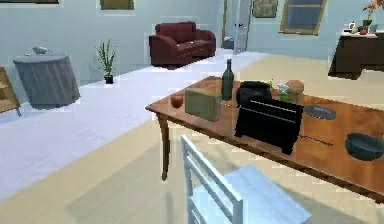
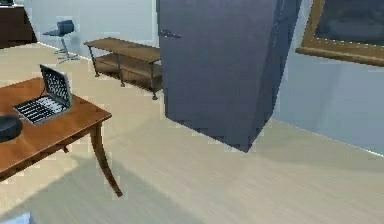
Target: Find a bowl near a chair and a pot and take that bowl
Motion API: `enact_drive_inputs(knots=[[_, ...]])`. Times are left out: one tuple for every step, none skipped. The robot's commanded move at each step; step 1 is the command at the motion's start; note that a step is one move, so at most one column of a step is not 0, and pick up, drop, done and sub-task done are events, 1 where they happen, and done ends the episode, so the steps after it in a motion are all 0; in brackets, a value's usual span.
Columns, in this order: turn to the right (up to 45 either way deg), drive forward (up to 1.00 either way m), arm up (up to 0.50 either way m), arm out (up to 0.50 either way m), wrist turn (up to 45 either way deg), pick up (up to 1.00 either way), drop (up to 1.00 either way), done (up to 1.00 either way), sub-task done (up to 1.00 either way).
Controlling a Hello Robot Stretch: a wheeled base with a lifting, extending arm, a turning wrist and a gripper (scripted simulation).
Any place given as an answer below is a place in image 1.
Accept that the black pot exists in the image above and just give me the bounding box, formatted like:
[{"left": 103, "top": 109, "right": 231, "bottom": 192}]
[{"left": 235, "top": 80, "right": 273, "bottom": 107}]

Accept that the pale blue chair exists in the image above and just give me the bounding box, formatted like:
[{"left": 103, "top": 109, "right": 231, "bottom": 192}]
[{"left": 180, "top": 134, "right": 313, "bottom": 224}]

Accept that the dark blue bowl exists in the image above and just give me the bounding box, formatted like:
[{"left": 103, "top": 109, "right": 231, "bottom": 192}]
[{"left": 344, "top": 132, "right": 384, "bottom": 162}]

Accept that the olive green box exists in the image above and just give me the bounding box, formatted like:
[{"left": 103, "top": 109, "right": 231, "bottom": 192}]
[{"left": 184, "top": 87, "right": 223, "bottom": 122}]

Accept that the dark green bottle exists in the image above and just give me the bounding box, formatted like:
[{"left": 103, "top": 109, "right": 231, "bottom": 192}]
[{"left": 221, "top": 58, "right": 235, "bottom": 101}]

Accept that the dark red armchair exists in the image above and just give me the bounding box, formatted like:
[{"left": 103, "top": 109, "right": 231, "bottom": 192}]
[{"left": 148, "top": 21, "right": 217, "bottom": 69}]

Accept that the grey bin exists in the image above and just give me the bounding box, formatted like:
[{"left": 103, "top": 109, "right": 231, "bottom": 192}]
[{"left": 221, "top": 37, "right": 235, "bottom": 50}]

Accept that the black toaster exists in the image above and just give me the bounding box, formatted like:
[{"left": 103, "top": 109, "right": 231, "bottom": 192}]
[{"left": 234, "top": 98, "right": 305, "bottom": 156}]

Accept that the green lettuce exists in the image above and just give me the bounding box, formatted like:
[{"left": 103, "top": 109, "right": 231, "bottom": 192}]
[{"left": 266, "top": 79, "right": 290, "bottom": 103}]

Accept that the white room door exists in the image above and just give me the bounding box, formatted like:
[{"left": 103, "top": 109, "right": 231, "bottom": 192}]
[{"left": 233, "top": 0, "right": 253, "bottom": 55}]

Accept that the green potted house plant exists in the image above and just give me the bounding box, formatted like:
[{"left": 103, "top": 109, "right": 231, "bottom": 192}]
[{"left": 94, "top": 38, "right": 117, "bottom": 85}]

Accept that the brown bread loaf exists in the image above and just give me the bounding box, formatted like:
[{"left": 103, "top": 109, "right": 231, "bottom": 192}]
[{"left": 285, "top": 79, "right": 305, "bottom": 103}]

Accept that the dark grey plate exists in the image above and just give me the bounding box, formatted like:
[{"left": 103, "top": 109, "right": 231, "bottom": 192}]
[{"left": 304, "top": 104, "right": 337, "bottom": 121}]

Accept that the brown wooden dining table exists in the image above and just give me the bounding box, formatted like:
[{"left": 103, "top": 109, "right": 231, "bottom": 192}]
[{"left": 145, "top": 75, "right": 384, "bottom": 204}]

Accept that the wooden framed window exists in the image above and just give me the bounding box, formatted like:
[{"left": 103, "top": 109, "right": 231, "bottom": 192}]
[{"left": 278, "top": 0, "right": 328, "bottom": 36}]

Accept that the grey cloth covered table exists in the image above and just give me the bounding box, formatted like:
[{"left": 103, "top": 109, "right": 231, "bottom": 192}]
[{"left": 13, "top": 54, "right": 81, "bottom": 110}]

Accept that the grey object on round table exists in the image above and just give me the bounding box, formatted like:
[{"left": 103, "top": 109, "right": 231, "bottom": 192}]
[{"left": 32, "top": 46, "right": 51, "bottom": 56}]

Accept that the dark brown sideboard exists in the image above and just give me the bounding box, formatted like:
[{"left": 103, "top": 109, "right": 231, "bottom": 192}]
[{"left": 328, "top": 30, "right": 384, "bottom": 80}]

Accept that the light wooden shelf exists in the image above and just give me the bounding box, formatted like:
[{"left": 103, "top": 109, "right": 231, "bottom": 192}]
[{"left": 0, "top": 65, "right": 23, "bottom": 118}]

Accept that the red flowering potted plant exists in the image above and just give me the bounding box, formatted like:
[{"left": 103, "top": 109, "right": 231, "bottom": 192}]
[{"left": 358, "top": 0, "right": 384, "bottom": 36}]

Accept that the olive framed wall picture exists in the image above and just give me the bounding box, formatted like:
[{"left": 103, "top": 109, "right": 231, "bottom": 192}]
[{"left": 99, "top": 0, "right": 135, "bottom": 11}]

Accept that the dark framed wall picture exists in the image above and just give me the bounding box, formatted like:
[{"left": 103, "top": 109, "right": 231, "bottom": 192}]
[{"left": 0, "top": 0, "right": 60, "bottom": 5}]

